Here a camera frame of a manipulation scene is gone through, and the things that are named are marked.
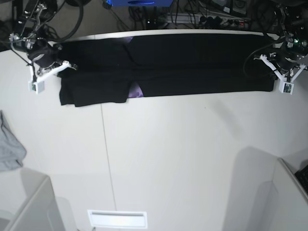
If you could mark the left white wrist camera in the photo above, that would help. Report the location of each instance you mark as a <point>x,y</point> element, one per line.
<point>286,87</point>

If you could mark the black T-shirt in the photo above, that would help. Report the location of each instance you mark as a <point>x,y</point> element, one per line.
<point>111,70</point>

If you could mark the white bin right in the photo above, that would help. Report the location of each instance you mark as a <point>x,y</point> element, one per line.
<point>282,204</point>

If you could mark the black keyboard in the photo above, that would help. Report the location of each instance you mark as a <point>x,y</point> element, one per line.
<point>302,177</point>

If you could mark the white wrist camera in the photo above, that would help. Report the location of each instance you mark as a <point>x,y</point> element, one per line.
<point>37,87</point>
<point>286,87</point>

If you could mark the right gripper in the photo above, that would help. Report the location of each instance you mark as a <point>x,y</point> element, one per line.
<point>45,61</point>

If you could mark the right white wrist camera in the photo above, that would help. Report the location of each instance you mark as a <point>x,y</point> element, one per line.
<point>37,87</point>

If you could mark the grey cloth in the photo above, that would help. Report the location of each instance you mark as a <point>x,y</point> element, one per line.
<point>12,152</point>

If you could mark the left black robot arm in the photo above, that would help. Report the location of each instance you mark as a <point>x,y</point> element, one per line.
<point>291,17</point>

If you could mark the white bin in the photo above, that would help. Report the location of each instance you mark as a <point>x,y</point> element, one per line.
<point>282,204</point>
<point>27,202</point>

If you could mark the white bin left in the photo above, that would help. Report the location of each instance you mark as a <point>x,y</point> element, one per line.
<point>27,202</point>

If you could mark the blue box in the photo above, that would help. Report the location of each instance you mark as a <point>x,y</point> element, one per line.
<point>145,3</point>

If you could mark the white power strip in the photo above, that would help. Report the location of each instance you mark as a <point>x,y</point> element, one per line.
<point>209,20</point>

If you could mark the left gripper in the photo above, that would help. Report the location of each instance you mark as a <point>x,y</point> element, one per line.
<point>287,67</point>

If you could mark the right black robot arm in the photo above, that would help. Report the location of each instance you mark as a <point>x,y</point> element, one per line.
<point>31,36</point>

